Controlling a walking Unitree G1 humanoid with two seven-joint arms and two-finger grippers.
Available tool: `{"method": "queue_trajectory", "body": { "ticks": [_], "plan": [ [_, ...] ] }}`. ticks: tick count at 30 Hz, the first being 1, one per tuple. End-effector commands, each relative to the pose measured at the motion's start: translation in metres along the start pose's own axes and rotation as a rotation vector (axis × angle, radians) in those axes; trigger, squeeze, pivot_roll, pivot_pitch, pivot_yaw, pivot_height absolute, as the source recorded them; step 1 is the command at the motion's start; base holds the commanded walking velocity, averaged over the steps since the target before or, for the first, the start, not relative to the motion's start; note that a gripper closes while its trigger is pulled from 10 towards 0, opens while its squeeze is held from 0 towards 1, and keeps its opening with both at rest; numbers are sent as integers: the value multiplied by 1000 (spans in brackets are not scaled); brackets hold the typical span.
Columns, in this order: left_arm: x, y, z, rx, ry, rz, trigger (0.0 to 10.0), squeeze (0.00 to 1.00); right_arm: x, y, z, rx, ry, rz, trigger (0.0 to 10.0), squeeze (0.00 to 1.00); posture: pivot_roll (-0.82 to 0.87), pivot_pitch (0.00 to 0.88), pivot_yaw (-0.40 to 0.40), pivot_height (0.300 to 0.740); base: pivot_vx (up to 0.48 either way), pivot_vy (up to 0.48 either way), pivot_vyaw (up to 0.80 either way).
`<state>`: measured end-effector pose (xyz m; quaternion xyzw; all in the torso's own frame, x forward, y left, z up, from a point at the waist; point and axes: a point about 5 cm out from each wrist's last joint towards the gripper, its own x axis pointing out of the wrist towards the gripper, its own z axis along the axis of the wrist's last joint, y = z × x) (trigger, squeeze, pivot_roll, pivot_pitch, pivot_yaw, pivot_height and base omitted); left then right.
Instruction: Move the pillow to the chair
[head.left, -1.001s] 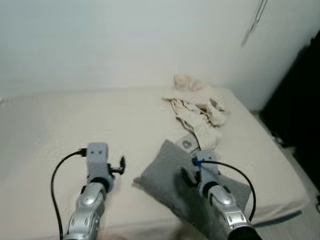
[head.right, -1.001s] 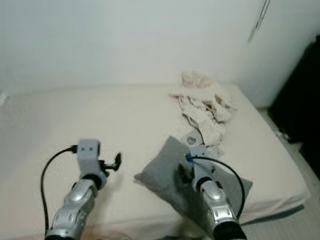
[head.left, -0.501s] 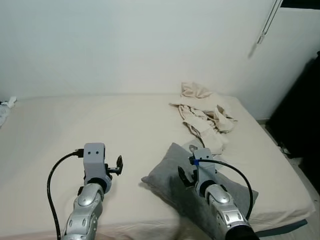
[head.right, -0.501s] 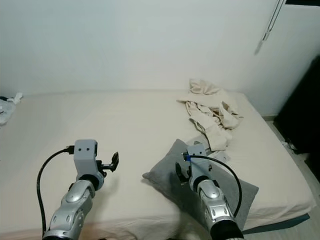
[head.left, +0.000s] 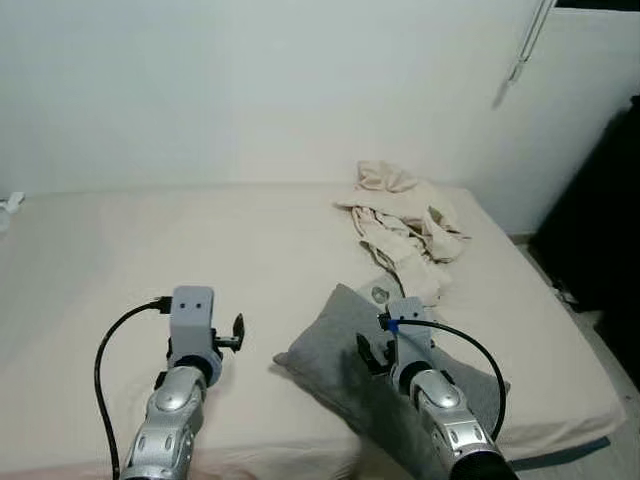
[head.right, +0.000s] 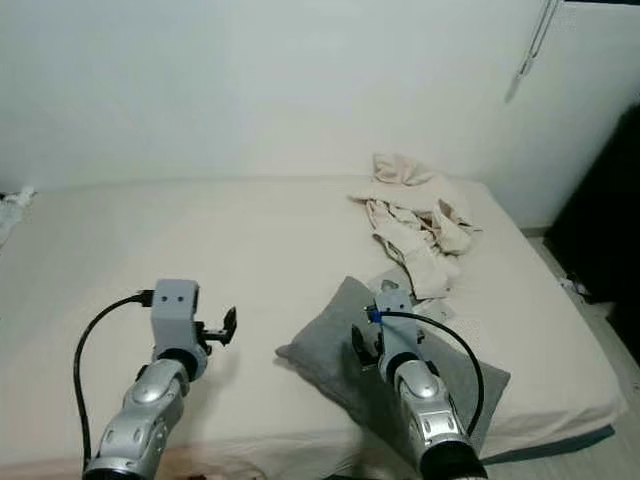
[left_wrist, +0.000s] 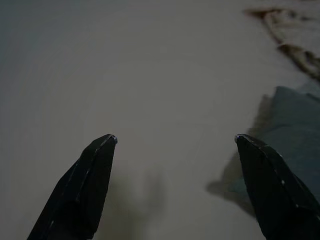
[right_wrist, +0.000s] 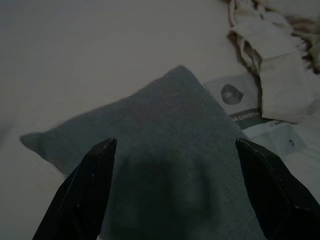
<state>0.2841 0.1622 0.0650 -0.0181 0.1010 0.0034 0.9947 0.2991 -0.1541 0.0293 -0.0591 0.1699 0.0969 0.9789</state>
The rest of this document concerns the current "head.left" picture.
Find silver hanging rod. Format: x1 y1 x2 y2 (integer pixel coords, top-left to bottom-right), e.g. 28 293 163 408
492 0 557 109

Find crumpled beige clothes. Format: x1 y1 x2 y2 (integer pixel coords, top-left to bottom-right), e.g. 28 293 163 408
335 160 471 306

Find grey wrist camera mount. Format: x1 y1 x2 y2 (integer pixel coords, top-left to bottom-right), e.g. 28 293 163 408
168 286 219 363
385 297 433 366

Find grey pillow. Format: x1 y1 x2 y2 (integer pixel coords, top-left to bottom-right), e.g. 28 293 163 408
272 283 511 471

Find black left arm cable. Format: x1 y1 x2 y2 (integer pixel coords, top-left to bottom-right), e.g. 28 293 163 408
95 296 173 476

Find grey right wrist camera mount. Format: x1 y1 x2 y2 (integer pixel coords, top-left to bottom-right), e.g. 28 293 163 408
385 297 433 366

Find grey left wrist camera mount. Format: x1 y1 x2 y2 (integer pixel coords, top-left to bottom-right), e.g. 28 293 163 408
168 286 219 363

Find small grey printed cloth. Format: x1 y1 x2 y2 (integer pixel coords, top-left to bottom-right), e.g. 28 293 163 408
358 277 403 307

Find black furniture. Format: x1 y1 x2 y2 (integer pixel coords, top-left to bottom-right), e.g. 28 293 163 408
527 95 640 386

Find small white crumpled cloth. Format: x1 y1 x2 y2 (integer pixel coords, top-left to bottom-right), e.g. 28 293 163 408
0 192 26 236

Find bed with light sheet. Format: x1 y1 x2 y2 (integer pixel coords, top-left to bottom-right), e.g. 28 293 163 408
0 180 626 476

